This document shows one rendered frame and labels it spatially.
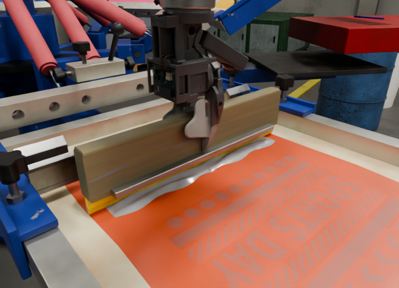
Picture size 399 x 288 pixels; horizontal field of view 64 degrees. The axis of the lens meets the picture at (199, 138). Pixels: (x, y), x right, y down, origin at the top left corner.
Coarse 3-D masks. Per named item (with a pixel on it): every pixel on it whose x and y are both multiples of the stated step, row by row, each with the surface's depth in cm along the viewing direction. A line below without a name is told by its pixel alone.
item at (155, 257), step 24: (72, 192) 49; (168, 192) 49; (192, 192) 49; (96, 216) 44; (120, 216) 44; (144, 216) 44; (168, 216) 44; (120, 240) 40; (144, 240) 40; (168, 240) 40; (144, 264) 36; (168, 264) 36; (192, 264) 36
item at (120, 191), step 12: (252, 132) 60; (264, 132) 61; (228, 144) 55; (192, 156) 51; (204, 156) 52; (168, 168) 48; (180, 168) 49; (132, 180) 45; (144, 180) 45; (156, 180) 46; (120, 192) 43
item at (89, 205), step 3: (111, 195) 45; (105, 198) 44; (108, 198) 44; (111, 198) 45; (87, 201) 42; (99, 201) 44; (102, 201) 44; (105, 201) 44; (87, 204) 43; (90, 204) 43; (93, 204) 43; (96, 204) 44; (99, 204) 44; (87, 207) 43; (90, 207) 43
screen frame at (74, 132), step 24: (96, 120) 66; (120, 120) 69; (144, 120) 73; (288, 120) 70; (312, 120) 66; (24, 144) 57; (72, 144) 63; (336, 144) 63; (360, 144) 60; (384, 144) 56; (24, 240) 35; (48, 240) 35; (48, 264) 32; (72, 264) 32
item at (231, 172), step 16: (272, 144) 64; (288, 144) 64; (240, 160) 58; (256, 160) 58; (272, 160) 58; (304, 160) 58; (320, 160) 58; (336, 160) 58; (224, 176) 53; (240, 176) 53; (352, 176) 53; (368, 176) 53; (384, 176) 53; (384, 192) 49
